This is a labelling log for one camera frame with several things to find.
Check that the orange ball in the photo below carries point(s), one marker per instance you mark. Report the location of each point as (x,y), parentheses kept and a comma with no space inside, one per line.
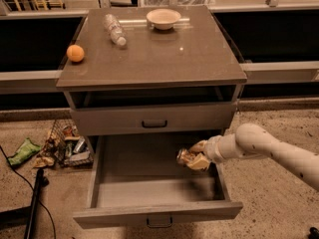
(75,53)

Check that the closed grey middle drawer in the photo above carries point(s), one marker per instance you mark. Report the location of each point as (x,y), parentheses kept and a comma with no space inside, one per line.
(128,120)

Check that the open grey bottom drawer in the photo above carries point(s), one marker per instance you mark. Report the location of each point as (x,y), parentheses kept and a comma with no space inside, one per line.
(136,176)

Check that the white ceramic bowl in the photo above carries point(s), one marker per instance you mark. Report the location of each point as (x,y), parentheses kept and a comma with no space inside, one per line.
(163,19)

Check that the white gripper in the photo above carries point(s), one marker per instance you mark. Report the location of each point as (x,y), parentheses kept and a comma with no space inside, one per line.
(211,150)

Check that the black stand leg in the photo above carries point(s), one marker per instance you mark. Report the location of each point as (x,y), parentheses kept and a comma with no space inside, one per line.
(25,215)

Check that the black lower drawer handle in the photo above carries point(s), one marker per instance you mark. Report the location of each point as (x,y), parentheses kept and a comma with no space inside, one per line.
(159,222)

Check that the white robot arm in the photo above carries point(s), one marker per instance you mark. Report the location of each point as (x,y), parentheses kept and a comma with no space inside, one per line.
(250,141)

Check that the clear plastic water bottle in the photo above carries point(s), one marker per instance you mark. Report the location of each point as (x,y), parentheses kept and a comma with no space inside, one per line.
(115,30)

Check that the grey drawer cabinet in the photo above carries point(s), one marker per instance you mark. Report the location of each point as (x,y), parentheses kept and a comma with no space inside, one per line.
(191,63)

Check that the black drawer handle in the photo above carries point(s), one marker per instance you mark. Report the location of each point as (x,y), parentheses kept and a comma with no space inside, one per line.
(159,222)
(154,123)

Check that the orange soda can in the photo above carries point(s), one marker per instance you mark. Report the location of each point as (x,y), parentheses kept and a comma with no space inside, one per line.
(186,158)

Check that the crumpled yellow snack wrapper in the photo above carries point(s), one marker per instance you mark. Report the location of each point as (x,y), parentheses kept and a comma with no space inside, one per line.
(43,161)

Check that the green chip bag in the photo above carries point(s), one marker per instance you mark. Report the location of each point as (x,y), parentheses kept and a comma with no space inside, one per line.
(25,151)

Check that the wire basket with trash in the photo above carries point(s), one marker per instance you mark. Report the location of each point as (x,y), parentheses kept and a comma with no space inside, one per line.
(70,148)

